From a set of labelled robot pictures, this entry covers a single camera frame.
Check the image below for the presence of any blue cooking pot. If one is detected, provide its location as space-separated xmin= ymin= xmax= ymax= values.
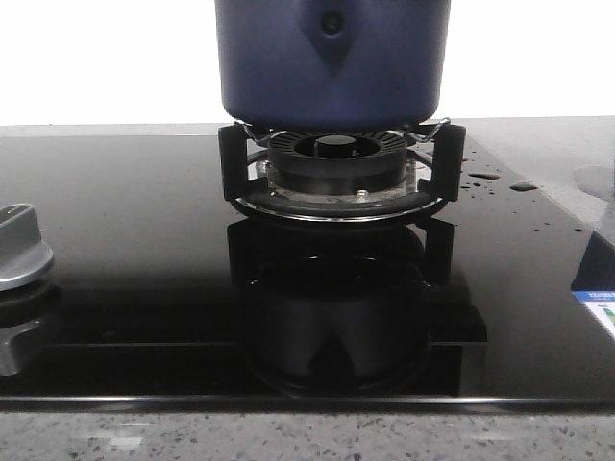
xmin=214 ymin=0 xmax=451 ymax=133

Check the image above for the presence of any black pot support grate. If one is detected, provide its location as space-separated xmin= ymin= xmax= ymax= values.
xmin=218 ymin=119 xmax=466 ymax=225

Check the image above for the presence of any black gas burner head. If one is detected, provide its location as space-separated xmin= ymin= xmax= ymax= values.
xmin=268 ymin=132 xmax=407 ymax=195

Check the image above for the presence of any black glass cooktop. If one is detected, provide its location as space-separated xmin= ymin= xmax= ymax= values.
xmin=1 ymin=134 xmax=614 ymax=413

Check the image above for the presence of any silver stove control knob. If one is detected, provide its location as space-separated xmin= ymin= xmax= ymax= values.
xmin=1 ymin=204 xmax=54 ymax=291

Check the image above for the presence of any blue white energy label sticker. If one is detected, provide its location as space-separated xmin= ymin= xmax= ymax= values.
xmin=573 ymin=290 xmax=615 ymax=338

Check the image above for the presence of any silver wire pot ring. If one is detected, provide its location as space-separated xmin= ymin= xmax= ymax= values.
xmin=234 ymin=116 xmax=452 ymax=146

